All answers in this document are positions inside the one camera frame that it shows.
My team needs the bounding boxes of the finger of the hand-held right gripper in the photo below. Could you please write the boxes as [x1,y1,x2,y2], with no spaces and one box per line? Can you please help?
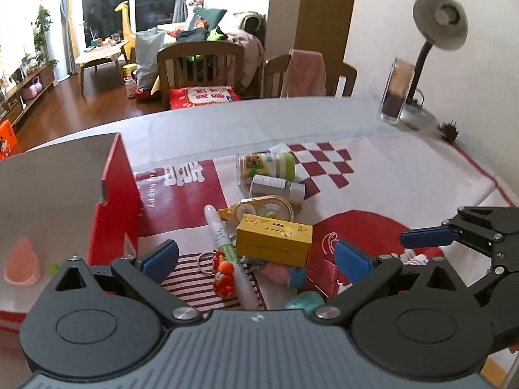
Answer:
[470,261,519,307]
[399,206,519,260]

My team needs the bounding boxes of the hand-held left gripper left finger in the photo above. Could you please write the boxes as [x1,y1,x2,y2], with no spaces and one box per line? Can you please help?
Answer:
[54,239,203,327]

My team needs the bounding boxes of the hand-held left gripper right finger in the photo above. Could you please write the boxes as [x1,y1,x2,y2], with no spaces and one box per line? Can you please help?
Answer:
[310,239,473,327]

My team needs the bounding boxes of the white pen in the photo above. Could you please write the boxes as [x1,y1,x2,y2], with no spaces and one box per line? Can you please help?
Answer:
[205,205,260,311]

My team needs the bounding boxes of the teal small object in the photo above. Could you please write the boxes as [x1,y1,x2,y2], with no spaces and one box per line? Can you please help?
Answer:
[284,291,325,314]

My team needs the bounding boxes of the red figure keychain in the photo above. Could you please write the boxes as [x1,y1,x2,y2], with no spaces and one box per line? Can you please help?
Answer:
[197,249,238,298]

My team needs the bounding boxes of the pink soft toy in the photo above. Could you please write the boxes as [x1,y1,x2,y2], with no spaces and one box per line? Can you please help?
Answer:
[259,263,308,288]

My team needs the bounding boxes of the red cardboard box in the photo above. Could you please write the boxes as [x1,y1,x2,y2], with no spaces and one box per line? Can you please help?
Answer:
[0,132,142,331]

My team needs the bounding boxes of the yellow small box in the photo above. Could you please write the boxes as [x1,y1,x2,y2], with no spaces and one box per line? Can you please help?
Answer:
[235,214,314,267]

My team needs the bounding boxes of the pink white small packet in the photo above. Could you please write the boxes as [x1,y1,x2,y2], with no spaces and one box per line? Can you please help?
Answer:
[391,251,444,266]

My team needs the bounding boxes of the red white printed cloth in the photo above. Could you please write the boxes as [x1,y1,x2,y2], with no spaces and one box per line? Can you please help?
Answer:
[130,140,519,373]

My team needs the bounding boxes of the correction tape dispenser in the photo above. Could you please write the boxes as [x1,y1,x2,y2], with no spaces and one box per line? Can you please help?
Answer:
[218,196,295,223]

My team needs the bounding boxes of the silver bottle white cap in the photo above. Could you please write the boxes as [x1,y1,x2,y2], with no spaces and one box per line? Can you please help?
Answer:
[249,174,306,203]

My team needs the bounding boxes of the black power adapter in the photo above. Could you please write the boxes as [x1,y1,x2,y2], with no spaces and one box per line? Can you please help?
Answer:
[440,119,461,143]

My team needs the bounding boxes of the green lid bottle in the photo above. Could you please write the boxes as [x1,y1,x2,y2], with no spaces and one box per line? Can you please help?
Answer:
[236,151,296,189]

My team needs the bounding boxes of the white plastic bottle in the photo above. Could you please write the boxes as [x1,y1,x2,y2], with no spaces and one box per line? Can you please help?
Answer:
[269,143,309,182]

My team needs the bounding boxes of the pink plastic toy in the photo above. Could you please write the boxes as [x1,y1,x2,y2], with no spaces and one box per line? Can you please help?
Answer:
[4,237,41,285]

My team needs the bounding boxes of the clear jar brown contents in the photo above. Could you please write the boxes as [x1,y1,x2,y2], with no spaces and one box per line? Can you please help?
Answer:
[379,57,416,125]

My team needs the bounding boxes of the red printed cushion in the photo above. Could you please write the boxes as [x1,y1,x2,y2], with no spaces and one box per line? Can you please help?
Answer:
[168,85,243,111]

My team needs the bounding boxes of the orange gift box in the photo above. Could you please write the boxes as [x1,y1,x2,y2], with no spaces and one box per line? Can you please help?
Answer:
[0,119,19,160]

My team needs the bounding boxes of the pink towel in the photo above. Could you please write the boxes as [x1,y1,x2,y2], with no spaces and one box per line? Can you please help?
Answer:
[280,49,327,98]

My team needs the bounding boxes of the grey plastic bag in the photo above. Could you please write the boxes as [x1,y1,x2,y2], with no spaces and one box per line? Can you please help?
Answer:
[135,28,167,92]

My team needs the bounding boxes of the wooden slatted chair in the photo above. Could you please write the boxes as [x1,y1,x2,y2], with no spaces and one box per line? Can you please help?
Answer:
[156,41,245,110]

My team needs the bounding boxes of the wooden tv cabinet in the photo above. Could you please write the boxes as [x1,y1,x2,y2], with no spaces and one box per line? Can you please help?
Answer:
[0,63,55,130]

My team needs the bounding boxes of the wooden coffee table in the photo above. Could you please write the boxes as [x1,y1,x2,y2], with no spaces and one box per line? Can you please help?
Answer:
[74,42,128,96]

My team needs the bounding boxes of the pink small bag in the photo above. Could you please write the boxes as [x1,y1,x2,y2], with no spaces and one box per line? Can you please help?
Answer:
[22,75,43,101]

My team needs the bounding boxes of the grey desk lamp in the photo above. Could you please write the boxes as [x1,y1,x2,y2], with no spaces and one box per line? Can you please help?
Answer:
[399,0,469,130]

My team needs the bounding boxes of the pink coat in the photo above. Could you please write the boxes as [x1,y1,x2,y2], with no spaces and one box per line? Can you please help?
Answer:
[227,30,265,90]

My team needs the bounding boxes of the dark clothes pile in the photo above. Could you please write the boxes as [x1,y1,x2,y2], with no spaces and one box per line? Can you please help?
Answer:
[176,28,211,44]

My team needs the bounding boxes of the yellow giraffe toy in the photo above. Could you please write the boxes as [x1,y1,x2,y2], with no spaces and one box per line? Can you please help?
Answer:
[114,1,139,65]

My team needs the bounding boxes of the green pillow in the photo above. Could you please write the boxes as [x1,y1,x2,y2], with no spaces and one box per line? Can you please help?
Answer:
[186,7,228,33]

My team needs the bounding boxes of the white standing air conditioner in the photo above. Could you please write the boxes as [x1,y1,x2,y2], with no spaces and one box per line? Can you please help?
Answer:
[42,0,69,82]

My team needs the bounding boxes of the sofa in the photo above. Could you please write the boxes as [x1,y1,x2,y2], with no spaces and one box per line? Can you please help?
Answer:
[157,8,266,100]

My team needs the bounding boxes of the green potted plant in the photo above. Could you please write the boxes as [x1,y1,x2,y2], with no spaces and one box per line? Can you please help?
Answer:
[32,6,53,65]

